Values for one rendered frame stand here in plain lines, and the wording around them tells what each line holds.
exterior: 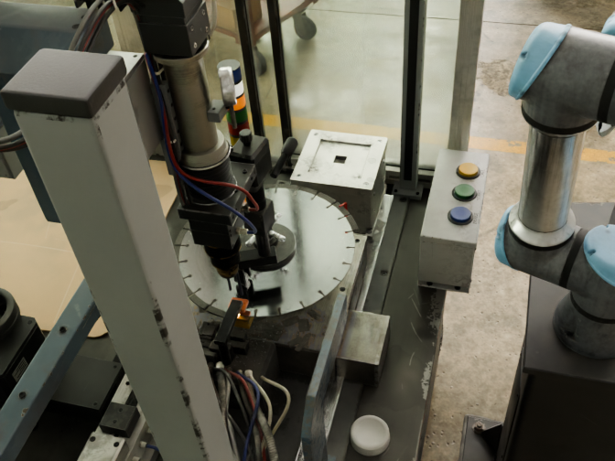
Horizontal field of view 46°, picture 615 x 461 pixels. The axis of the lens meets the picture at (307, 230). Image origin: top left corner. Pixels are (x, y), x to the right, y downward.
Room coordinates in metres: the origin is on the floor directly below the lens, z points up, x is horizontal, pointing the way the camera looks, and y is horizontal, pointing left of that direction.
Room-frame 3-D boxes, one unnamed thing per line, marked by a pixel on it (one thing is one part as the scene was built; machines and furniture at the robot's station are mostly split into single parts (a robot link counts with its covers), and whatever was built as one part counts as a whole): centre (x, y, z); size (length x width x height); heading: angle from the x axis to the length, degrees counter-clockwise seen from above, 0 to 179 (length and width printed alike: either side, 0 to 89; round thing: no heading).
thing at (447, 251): (1.10, -0.32, 0.82); 0.28 x 0.11 x 0.15; 161
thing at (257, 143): (0.87, 0.08, 1.17); 0.06 x 0.05 x 0.20; 152
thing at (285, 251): (0.95, 0.08, 0.96); 0.11 x 0.11 x 0.03
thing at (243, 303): (0.76, 0.14, 0.95); 0.10 x 0.03 x 0.07; 161
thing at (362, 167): (1.24, -0.09, 0.82); 0.18 x 0.18 x 0.15; 71
